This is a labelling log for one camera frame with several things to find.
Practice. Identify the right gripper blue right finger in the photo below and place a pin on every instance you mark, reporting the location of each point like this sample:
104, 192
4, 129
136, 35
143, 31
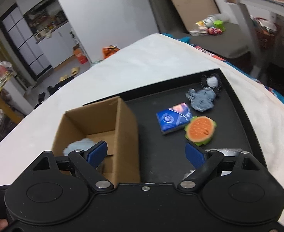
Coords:
203, 161

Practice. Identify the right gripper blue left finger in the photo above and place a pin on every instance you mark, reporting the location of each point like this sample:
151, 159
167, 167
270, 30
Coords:
96, 154

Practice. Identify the grey fluffy plush toy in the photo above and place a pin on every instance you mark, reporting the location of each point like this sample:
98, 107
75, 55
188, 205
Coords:
83, 145

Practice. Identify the burger plush toy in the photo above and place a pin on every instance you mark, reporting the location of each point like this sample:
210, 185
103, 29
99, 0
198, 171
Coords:
200, 130

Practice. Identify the white paper ball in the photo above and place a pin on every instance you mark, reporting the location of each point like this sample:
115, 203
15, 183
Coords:
228, 152

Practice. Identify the blue tissue pack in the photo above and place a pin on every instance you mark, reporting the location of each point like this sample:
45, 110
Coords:
174, 118

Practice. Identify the grey crochet coaster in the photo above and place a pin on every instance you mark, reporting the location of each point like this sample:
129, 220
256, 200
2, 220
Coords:
201, 100

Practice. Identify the black lace white pouch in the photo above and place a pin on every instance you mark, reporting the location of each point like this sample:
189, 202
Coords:
213, 82

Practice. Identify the black shallow tray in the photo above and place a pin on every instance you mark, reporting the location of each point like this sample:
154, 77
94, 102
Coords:
224, 126

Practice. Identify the brown cardboard box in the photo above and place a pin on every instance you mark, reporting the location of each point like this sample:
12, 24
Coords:
109, 120

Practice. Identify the yellow slipper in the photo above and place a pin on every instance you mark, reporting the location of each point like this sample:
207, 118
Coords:
63, 78
75, 71

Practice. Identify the orange bag on floor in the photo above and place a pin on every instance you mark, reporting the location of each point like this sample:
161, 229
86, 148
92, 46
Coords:
108, 51

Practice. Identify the orange cardboard box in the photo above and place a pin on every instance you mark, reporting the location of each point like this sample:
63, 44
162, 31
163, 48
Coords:
79, 54

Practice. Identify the white kitchen cabinet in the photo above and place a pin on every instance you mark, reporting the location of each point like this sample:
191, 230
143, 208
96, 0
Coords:
59, 46

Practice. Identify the grey bench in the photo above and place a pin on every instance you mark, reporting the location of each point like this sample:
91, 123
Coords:
230, 44

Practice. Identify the green small container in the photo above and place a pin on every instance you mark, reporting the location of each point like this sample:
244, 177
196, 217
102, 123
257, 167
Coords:
218, 24

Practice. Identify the red basket under desk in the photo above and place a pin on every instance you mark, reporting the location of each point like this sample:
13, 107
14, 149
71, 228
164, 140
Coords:
266, 32

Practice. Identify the large framed cork board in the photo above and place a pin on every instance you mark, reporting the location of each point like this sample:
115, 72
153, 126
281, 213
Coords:
192, 11

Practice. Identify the white desk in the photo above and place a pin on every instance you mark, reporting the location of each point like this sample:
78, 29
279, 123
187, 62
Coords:
240, 9

